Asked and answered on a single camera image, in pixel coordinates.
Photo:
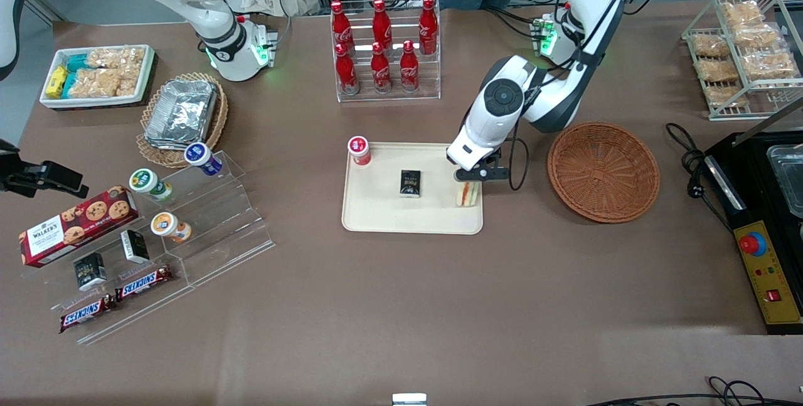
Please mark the flat wicker tray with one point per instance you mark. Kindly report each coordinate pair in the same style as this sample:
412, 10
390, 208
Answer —
216, 133

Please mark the bagged fried snack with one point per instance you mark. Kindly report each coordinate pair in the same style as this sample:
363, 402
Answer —
743, 14
768, 64
717, 70
710, 46
756, 36
726, 96

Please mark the yellow snack packet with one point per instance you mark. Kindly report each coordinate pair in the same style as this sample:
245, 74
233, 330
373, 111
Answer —
55, 81

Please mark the orange lid snack cup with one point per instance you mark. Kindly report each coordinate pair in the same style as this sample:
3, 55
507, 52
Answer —
166, 225

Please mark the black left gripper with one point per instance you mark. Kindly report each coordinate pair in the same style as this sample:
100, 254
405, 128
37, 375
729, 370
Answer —
490, 159

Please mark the stack of foil containers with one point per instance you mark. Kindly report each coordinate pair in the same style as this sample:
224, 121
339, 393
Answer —
182, 111

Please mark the white rectangular snack tray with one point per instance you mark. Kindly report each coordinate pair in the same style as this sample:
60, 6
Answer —
145, 76

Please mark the small black box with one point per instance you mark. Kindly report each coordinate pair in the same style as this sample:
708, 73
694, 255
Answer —
410, 183
135, 246
90, 271

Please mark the yellow control panel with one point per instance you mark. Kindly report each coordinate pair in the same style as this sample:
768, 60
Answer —
775, 274

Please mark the Snickers chocolate bar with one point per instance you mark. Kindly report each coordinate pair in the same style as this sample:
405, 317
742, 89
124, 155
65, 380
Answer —
86, 313
143, 282

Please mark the clear acrylic stepped display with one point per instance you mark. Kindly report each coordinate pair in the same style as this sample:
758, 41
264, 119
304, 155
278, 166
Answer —
219, 224

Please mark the red Walkers cookie box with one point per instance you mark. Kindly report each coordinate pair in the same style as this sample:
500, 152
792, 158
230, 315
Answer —
69, 227

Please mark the teal snack packet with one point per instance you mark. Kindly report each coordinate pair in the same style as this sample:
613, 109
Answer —
69, 83
76, 62

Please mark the beige plastic tray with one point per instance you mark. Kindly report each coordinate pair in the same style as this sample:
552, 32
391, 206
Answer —
389, 211

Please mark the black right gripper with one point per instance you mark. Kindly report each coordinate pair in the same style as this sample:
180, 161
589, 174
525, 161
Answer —
17, 176

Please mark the black machine housing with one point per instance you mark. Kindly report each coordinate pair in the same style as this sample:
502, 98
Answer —
749, 180

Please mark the triangular sandwich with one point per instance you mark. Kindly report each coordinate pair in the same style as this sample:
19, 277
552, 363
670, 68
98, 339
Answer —
468, 196

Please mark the clear plastic container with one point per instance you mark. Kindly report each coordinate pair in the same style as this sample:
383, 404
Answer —
787, 180

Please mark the round brown wicker basket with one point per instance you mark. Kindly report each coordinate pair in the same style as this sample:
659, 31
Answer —
602, 170

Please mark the green lid snack cup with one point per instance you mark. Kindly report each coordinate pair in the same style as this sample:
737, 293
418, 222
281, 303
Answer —
145, 181

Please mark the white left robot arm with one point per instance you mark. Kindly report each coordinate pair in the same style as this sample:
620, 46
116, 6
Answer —
502, 98

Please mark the clear bag rice crackers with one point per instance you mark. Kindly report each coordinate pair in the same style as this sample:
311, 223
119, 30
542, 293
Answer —
116, 58
103, 83

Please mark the clear acrylic bottle rack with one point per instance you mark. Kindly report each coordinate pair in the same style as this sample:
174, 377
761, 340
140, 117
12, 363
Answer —
430, 73

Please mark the red cola bottle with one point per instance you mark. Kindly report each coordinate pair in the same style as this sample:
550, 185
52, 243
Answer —
346, 73
409, 70
428, 26
340, 23
381, 23
381, 70

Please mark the red emergency stop button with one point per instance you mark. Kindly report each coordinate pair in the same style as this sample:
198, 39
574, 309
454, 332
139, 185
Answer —
752, 243

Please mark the red lid snack cup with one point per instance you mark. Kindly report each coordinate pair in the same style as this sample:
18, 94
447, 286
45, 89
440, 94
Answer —
359, 147

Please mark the blue lid snack cup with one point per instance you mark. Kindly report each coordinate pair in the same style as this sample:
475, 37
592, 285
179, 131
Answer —
199, 156

